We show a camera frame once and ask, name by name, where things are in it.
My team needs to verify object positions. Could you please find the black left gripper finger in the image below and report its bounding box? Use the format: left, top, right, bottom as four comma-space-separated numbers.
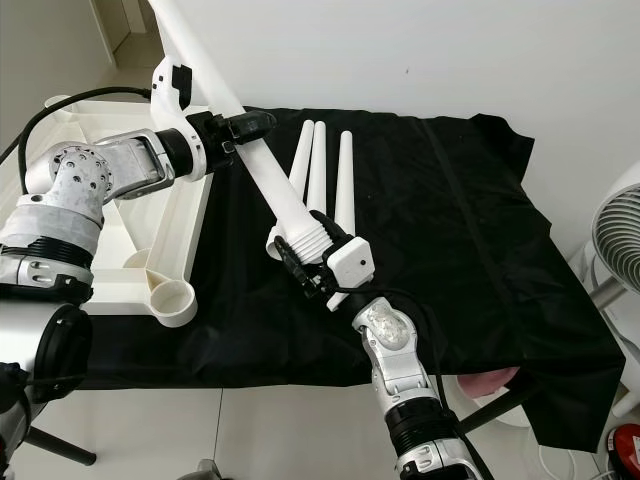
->
232, 110, 277, 141

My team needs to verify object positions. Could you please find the white plastic table leg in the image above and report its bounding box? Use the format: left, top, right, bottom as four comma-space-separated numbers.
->
267, 118, 316, 264
148, 0, 351, 263
337, 130, 361, 238
310, 120, 331, 213

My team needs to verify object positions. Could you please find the white plastic table top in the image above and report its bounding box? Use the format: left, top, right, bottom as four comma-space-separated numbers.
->
0, 95, 213, 326

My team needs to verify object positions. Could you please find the black cloth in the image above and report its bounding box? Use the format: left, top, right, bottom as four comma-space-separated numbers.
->
0, 105, 626, 451

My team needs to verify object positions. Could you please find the pink cushion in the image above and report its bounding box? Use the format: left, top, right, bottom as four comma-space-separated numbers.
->
460, 365, 526, 396

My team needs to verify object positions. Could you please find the black metal table leg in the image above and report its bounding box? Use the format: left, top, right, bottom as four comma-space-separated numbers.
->
25, 425, 98, 467
460, 385, 539, 433

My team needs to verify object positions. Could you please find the red round device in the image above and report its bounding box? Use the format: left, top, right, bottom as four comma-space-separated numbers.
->
610, 422, 640, 469

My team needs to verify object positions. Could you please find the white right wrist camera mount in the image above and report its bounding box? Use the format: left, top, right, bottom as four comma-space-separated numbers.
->
322, 235, 377, 311

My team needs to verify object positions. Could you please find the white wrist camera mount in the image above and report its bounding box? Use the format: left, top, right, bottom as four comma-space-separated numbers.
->
322, 235, 377, 311
152, 55, 213, 183

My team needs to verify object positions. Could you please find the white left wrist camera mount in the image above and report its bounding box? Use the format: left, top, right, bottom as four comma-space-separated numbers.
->
152, 55, 213, 183

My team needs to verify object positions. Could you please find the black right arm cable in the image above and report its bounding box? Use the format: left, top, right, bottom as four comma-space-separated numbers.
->
335, 285, 473, 451

